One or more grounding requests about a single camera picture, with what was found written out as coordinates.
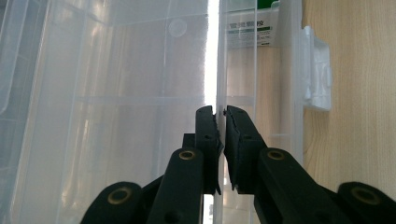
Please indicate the clear plastic storage box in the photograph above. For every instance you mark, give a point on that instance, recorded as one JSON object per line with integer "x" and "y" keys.
{"x": 93, "y": 93}

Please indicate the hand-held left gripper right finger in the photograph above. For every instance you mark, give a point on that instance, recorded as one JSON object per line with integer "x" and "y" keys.
{"x": 243, "y": 149}

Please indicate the green white small carton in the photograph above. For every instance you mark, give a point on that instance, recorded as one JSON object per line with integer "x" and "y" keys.
{"x": 249, "y": 31}

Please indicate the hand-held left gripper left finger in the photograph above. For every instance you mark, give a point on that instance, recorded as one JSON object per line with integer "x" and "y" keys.
{"x": 208, "y": 140}

